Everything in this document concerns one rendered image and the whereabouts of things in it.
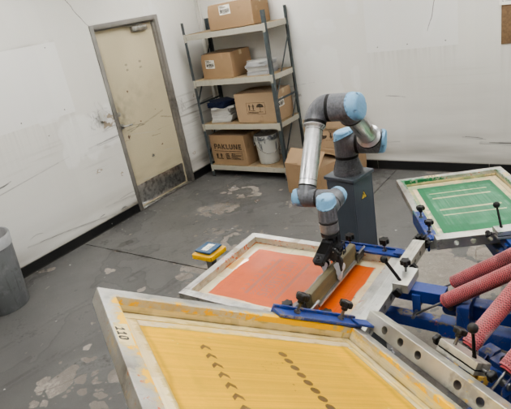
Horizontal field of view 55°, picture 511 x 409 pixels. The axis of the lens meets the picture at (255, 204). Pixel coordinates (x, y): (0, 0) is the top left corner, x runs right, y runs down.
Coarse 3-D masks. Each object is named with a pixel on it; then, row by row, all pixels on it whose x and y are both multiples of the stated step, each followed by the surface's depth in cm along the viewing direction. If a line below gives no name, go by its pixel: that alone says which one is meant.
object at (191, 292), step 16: (256, 240) 253; (272, 240) 247; (288, 240) 242; (304, 240) 239; (224, 256) 238; (368, 256) 218; (400, 256) 211; (208, 272) 227; (384, 272) 202; (192, 288) 216; (368, 288) 193; (224, 304) 200; (240, 304) 198
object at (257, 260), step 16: (256, 256) 240; (272, 256) 237; (288, 256) 234; (304, 256) 232; (256, 272) 226; (320, 272) 217; (352, 272) 212; (368, 272) 210; (336, 288) 203; (352, 288) 201
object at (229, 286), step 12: (228, 276) 227; (240, 276) 225; (252, 276) 224; (216, 288) 219; (228, 288) 218; (300, 288) 208; (252, 300) 205; (264, 300) 204; (276, 300) 202; (336, 300) 195
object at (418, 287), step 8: (416, 288) 179; (424, 288) 178; (432, 288) 177; (440, 288) 176; (400, 296) 183; (408, 296) 181; (424, 296) 177; (432, 296) 175; (432, 304) 176; (440, 304) 175
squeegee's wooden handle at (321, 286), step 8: (352, 248) 211; (344, 256) 205; (352, 256) 212; (328, 272) 196; (320, 280) 191; (328, 280) 195; (336, 280) 200; (312, 288) 187; (320, 288) 190; (328, 288) 195; (312, 296) 185; (320, 296) 190; (312, 304) 185
